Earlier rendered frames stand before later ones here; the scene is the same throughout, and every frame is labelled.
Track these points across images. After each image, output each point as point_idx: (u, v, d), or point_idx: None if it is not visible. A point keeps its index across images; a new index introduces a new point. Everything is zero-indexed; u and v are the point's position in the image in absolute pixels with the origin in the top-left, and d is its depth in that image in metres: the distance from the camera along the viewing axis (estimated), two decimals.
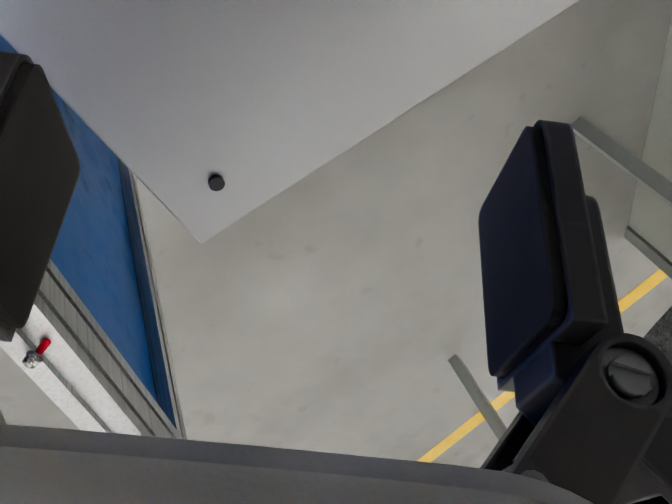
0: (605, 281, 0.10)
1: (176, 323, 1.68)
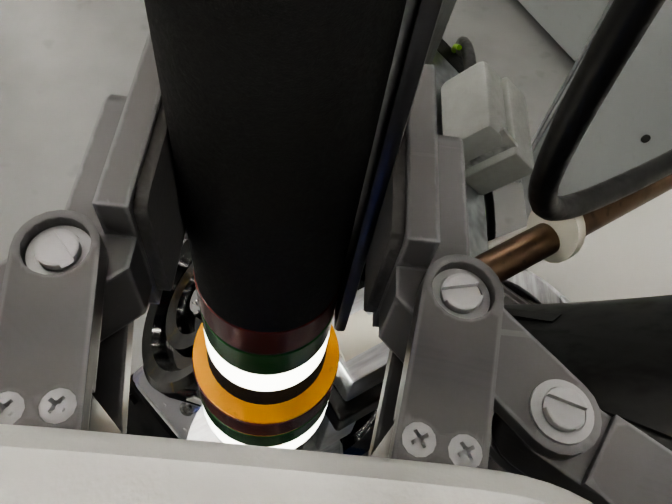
0: (458, 212, 0.10)
1: None
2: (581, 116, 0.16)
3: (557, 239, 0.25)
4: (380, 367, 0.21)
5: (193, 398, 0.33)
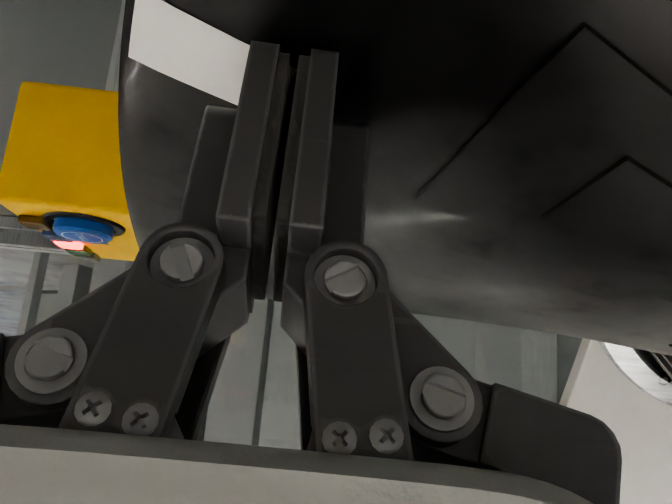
0: (356, 200, 0.10)
1: None
2: None
3: None
4: None
5: None
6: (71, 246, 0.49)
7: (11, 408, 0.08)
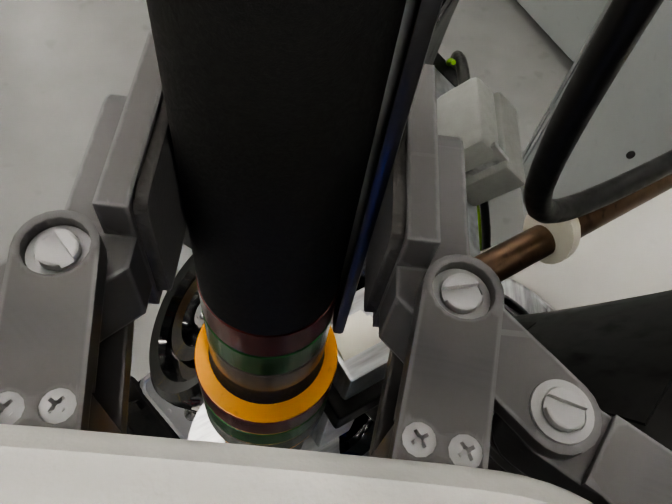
0: (458, 212, 0.10)
1: None
2: (574, 124, 0.16)
3: (553, 241, 0.25)
4: (378, 367, 0.21)
5: None
6: None
7: None
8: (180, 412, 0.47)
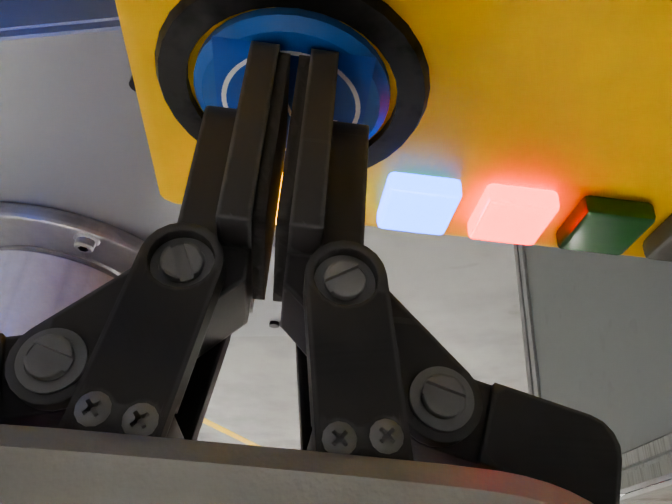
0: (356, 200, 0.10)
1: None
2: None
3: None
4: None
5: None
6: (514, 219, 0.15)
7: (11, 408, 0.08)
8: None
